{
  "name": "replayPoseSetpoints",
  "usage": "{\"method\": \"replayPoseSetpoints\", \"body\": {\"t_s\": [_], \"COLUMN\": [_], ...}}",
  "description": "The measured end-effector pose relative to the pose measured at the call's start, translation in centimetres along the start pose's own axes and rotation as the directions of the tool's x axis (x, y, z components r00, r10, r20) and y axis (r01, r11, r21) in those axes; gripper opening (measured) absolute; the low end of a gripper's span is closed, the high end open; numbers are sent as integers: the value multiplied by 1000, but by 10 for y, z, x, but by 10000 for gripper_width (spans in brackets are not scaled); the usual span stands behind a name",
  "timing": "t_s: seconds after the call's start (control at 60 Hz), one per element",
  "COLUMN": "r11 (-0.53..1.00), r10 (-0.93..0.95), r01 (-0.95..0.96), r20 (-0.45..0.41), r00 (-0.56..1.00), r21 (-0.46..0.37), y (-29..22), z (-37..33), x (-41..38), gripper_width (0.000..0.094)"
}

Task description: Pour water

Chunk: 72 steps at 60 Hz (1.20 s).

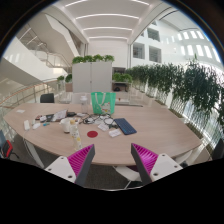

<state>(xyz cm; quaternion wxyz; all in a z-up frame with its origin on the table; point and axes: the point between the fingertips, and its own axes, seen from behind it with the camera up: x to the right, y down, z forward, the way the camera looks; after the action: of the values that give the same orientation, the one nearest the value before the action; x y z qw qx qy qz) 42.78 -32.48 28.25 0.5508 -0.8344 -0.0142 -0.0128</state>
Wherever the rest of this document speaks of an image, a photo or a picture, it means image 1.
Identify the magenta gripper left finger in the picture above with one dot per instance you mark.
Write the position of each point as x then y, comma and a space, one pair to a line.
75, 167

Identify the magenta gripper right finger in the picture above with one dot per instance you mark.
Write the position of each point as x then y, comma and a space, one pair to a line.
152, 166

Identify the clear plastic water bottle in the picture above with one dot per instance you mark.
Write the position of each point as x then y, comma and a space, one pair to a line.
74, 132

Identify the white chair under table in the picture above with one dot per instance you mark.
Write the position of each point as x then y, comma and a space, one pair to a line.
128, 173

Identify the red round coaster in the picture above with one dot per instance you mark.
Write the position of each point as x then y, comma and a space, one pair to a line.
92, 134

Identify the white small box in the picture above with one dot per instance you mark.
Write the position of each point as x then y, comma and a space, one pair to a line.
114, 133

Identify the white cup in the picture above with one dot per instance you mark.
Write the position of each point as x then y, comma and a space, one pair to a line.
65, 123

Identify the clear plastic jar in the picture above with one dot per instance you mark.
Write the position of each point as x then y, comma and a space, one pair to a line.
84, 104

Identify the green tote bag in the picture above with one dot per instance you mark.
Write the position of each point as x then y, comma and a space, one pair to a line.
103, 102

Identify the black office chair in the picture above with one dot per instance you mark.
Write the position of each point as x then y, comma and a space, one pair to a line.
47, 98

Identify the red black chair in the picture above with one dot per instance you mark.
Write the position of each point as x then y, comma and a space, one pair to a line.
6, 148

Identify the green hedge planter row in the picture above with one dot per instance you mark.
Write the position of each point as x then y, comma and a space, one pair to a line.
192, 83

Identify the white cabinet with plants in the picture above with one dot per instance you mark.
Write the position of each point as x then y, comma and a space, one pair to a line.
92, 73

